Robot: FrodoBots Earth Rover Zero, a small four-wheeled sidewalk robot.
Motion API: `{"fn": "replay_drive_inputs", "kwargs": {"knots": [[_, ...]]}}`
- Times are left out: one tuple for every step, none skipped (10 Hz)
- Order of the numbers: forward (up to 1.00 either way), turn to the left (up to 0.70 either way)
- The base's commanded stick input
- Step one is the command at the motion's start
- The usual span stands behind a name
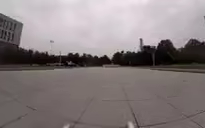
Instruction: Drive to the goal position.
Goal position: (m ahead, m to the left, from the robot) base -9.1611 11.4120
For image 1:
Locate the grey paved plaza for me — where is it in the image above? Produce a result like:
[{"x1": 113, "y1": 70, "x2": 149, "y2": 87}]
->
[{"x1": 0, "y1": 66, "x2": 205, "y2": 128}]

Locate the white vehicle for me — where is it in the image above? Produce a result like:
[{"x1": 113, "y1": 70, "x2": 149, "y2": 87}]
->
[{"x1": 64, "y1": 60, "x2": 79, "y2": 68}]

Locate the pale tower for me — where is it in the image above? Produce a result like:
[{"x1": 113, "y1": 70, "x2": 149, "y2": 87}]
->
[{"x1": 138, "y1": 37, "x2": 145, "y2": 53}]

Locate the pole with flag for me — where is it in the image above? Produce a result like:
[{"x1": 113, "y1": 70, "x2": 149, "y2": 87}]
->
[{"x1": 49, "y1": 39, "x2": 55, "y2": 56}]

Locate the row of dark trees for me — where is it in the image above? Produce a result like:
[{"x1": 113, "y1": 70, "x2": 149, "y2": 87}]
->
[
  {"x1": 111, "y1": 38, "x2": 205, "y2": 67},
  {"x1": 0, "y1": 43, "x2": 113, "y2": 67}
]

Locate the dark kerb strip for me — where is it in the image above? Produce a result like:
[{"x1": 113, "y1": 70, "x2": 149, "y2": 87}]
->
[
  {"x1": 0, "y1": 64, "x2": 57, "y2": 72},
  {"x1": 149, "y1": 65, "x2": 205, "y2": 75}
]

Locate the grey building with window rows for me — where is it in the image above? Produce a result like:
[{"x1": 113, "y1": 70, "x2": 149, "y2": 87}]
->
[{"x1": 0, "y1": 8, "x2": 24, "y2": 48}]

